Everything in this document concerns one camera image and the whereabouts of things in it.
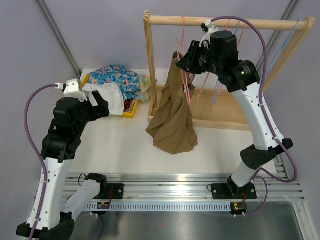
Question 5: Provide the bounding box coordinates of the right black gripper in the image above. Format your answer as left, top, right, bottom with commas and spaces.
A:
176, 41, 223, 76

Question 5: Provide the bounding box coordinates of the pink hanger with brown skirt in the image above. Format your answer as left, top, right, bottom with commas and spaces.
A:
176, 15, 191, 104

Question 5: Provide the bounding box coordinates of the white cloth garment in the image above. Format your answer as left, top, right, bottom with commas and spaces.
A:
82, 82, 124, 116

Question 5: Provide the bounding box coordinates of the red polka dot garment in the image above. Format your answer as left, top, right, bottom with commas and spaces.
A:
124, 98, 136, 113

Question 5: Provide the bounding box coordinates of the blue floral garment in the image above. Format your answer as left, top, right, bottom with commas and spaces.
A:
88, 65, 142, 100

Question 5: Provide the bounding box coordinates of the pastel floral garment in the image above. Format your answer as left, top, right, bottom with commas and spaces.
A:
137, 74, 152, 102

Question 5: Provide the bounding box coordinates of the brown skirt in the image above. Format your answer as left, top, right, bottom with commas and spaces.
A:
146, 51, 198, 155

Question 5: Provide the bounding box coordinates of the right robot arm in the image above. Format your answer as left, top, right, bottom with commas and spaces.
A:
176, 30, 293, 198

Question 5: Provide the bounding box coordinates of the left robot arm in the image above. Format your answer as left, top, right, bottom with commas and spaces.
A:
16, 91, 110, 240

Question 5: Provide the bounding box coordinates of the yellow plastic tray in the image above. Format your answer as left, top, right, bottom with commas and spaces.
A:
82, 73, 139, 119

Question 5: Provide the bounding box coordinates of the wooden clothes rack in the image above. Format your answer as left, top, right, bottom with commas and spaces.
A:
143, 9, 316, 131

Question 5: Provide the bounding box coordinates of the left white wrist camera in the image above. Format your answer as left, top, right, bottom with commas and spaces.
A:
55, 78, 88, 103

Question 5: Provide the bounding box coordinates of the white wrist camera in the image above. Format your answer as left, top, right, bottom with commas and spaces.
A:
55, 78, 88, 103
199, 18, 219, 49

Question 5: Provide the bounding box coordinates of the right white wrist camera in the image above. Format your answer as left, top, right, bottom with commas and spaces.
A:
199, 18, 219, 49

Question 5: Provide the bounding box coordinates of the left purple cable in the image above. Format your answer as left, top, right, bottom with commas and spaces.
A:
23, 84, 57, 240

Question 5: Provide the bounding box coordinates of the purple cable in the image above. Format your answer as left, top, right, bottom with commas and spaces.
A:
23, 84, 57, 240
212, 16, 300, 218

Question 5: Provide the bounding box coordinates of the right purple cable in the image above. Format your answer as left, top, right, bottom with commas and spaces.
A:
212, 16, 300, 218

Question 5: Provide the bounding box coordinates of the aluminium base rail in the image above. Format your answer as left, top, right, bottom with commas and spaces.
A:
59, 173, 306, 213

